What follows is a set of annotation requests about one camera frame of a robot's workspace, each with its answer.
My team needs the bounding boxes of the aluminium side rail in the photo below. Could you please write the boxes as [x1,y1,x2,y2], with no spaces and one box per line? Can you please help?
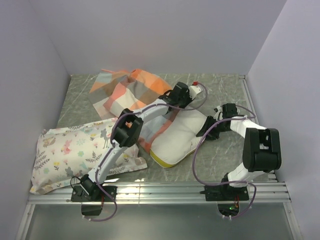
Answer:
[239,75,278,183]

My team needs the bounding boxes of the floral animal print pillow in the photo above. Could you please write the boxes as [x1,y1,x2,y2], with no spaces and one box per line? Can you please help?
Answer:
[29,116,148,196]

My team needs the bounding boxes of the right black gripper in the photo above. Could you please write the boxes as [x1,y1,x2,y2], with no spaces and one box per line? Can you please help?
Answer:
[196,115,229,141]

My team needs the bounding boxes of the aluminium front rail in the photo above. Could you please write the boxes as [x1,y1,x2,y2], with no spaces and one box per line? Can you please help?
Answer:
[27,182,291,205]

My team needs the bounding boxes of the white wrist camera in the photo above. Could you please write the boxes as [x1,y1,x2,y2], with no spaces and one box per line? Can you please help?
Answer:
[188,81,203,99]
[213,106,223,121]

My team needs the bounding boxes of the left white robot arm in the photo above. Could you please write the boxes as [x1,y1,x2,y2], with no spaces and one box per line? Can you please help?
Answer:
[71,82,202,201]

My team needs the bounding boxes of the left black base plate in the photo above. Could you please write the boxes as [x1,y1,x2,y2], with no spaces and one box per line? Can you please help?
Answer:
[70,185,117,203]

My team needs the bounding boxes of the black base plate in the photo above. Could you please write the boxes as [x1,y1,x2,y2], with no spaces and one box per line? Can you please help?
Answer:
[70,185,117,203]
[200,184,249,202]

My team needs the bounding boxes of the white pillow yellow edge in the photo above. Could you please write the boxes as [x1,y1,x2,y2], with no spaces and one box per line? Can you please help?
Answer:
[149,110,207,168]

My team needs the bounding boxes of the plaid orange blue pillowcase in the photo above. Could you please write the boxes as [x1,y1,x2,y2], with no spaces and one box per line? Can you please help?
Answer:
[88,69,179,153]

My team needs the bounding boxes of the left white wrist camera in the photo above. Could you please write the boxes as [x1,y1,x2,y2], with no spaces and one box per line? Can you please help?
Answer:
[188,81,203,99]

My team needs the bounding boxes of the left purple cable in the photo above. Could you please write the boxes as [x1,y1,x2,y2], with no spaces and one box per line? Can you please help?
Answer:
[82,83,209,222]

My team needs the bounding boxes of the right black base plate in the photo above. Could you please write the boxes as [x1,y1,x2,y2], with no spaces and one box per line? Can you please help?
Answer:
[200,184,249,202]

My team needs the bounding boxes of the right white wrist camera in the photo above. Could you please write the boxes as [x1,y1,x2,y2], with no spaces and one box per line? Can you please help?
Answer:
[213,106,223,121]

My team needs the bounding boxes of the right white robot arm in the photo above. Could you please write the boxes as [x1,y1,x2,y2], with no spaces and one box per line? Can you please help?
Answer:
[192,103,282,200]

